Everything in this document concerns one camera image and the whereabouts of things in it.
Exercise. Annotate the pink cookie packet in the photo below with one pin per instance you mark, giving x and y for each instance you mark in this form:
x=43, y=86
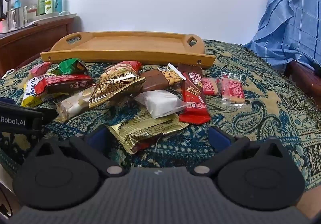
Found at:
x=38, y=70

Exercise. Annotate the yellow snack bag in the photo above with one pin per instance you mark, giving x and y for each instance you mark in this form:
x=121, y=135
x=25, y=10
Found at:
x=30, y=98

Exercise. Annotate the nougat nut candy packet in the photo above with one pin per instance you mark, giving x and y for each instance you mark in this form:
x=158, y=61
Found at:
x=74, y=105

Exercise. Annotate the gold red peanut bag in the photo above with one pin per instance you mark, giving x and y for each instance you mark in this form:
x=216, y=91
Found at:
x=118, y=79

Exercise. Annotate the blue checked cloth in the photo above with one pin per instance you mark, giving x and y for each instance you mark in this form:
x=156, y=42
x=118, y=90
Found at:
x=289, y=31

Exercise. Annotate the red clear cracker packet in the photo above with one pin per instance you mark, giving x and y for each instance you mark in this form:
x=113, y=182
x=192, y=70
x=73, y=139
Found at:
x=231, y=89

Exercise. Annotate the white plastic tray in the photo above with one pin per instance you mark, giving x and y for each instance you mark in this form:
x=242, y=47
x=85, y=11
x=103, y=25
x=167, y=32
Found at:
x=47, y=18

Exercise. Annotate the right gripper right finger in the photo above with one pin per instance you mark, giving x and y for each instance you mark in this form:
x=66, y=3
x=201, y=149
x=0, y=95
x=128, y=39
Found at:
x=255, y=175

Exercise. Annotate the brown almond chocolate packet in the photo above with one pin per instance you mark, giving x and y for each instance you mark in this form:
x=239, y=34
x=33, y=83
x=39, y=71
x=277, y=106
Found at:
x=161, y=78

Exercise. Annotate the lime green spray bottle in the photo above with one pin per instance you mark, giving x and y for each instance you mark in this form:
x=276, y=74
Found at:
x=48, y=6

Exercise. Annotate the red wafer bar wrapper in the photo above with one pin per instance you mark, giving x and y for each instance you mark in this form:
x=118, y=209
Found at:
x=64, y=84

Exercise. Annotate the gold foil snack packet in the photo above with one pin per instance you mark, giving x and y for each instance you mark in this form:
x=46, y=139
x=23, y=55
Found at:
x=140, y=132

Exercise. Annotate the pale green bottle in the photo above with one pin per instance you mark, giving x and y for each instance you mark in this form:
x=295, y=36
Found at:
x=41, y=7

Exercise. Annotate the wooden serving tray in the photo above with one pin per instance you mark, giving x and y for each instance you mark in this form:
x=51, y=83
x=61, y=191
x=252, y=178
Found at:
x=142, y=46

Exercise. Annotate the green foil snack packet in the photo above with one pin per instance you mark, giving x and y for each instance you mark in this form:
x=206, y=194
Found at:
x=68, y=67

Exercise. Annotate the clear white cake packet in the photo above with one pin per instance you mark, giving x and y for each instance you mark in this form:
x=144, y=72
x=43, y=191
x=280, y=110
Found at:
x=160, y=103

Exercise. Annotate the person right hand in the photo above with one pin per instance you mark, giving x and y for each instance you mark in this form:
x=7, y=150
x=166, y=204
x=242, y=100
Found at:
x=310, y=202

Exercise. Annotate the glass jar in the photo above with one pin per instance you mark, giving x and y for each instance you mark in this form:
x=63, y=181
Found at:
x=31, y=12

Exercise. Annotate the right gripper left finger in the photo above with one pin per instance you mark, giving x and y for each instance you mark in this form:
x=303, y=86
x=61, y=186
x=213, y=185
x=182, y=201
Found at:
x=62, y=174

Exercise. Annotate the steel mug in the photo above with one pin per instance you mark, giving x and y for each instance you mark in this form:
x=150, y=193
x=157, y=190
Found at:
x=16, y=18

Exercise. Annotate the paisley patterned table cloth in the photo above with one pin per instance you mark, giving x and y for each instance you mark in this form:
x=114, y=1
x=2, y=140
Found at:
x=274, y=107

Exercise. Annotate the red chocolate bar long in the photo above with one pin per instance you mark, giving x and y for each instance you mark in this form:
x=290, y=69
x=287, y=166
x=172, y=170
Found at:
x=192, y=93

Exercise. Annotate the dark wooden cabinet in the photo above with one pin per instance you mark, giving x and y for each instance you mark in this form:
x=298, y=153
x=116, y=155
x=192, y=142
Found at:
x=22, y=45

